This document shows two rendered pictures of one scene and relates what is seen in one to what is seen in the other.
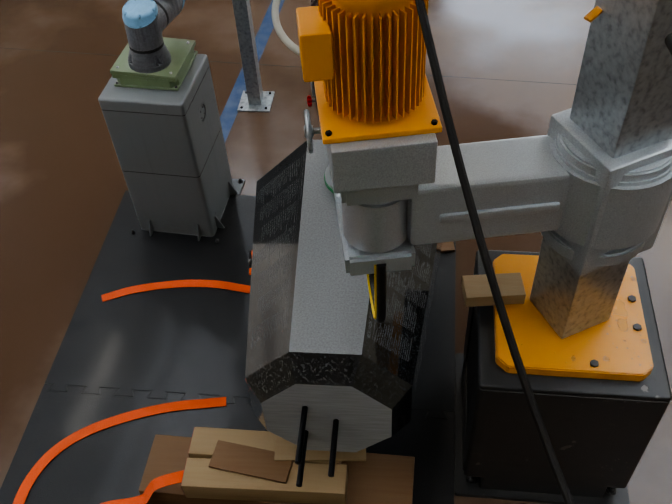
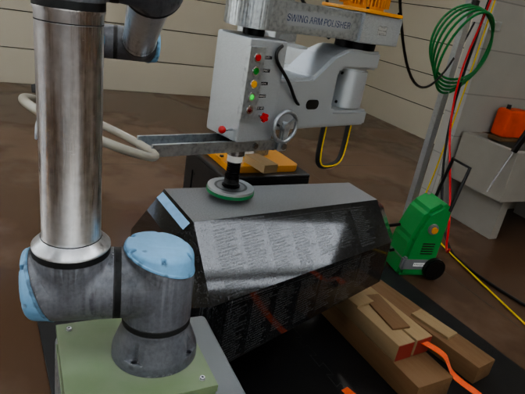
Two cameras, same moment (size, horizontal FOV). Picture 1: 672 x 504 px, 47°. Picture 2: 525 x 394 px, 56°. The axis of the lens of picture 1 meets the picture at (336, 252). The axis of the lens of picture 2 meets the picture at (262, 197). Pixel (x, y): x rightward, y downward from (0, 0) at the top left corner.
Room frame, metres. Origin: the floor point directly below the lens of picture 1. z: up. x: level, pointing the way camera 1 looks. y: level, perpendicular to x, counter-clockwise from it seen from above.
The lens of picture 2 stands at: (3.47, 1.57, 1.71)
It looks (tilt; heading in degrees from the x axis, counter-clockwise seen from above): 22 degrees down; 228
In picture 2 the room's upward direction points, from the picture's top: 10 degrees clockwise
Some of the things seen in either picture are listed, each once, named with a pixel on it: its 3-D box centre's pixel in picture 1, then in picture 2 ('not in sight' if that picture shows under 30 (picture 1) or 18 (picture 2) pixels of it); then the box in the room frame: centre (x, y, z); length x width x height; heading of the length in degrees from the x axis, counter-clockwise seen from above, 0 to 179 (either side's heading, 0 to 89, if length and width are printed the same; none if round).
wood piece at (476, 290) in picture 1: (493, 289); (260, 162); (1.66, -0.53, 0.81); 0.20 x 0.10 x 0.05; 89
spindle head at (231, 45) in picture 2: not in sight; (258, 89); (2.12, -0.09, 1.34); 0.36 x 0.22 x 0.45; 3
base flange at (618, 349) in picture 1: (567, 312); (248, 155); (1.57, -0.77, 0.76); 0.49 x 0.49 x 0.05; 81
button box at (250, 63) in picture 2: not in sight; (251, 83); (2.26, 0.03, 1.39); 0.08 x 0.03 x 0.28; 3
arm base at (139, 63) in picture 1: (148, 51); (155, 331); (3.01, 0.77, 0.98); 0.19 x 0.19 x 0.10
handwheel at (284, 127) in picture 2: (318, 130); (279, 124); (2.07, 0.03, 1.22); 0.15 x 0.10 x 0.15; 3
